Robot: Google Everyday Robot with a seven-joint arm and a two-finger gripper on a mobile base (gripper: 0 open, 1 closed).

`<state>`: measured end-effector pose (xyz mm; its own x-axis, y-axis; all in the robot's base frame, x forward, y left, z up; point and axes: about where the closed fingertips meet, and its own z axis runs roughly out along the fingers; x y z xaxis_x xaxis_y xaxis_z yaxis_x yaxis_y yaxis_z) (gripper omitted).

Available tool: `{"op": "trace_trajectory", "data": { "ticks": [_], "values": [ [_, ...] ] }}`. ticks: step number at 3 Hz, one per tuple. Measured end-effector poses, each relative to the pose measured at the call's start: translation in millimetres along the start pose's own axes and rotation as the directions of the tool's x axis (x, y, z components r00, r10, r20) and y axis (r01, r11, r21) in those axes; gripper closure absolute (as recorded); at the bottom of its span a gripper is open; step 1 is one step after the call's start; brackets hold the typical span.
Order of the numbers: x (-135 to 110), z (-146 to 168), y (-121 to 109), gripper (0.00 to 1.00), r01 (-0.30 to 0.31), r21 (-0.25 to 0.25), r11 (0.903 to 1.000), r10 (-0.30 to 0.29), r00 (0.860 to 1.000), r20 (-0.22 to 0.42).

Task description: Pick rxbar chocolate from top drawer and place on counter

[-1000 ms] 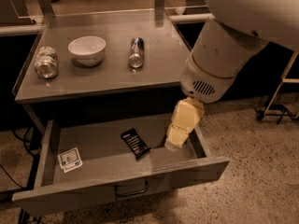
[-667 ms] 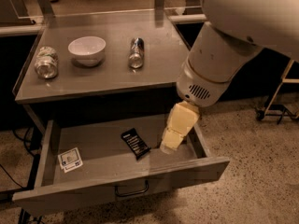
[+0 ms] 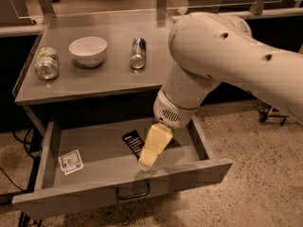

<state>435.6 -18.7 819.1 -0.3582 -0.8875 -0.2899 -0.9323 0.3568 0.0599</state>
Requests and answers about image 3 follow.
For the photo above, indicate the white gripper with vent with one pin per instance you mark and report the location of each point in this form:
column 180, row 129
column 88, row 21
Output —
column 171, row 112

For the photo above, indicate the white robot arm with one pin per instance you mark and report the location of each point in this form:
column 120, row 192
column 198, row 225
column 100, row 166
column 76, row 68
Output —
column 209, row 49

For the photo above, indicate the grey counter cabinet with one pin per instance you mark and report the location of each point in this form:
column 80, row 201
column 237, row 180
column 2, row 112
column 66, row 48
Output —
column 113, row 76

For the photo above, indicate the grey open top drawer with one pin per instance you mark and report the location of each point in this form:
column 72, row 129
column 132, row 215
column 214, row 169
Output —
column 109, row 164

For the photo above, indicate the blue silver energy can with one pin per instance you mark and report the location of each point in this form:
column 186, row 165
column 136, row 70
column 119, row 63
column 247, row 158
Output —
column 138, row 57

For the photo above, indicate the white tag sticker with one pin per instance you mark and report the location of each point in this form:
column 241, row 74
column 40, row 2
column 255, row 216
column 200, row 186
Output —
column 70, row 162

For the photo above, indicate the white ceramic bowl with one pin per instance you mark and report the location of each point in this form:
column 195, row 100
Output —
column 88, row 51

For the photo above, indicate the green soda can lying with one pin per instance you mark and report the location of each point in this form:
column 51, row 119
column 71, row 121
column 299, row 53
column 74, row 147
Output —
column 47, row 63

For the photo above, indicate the black drawer handle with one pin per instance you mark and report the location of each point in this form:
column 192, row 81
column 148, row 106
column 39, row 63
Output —
column 133, row 194

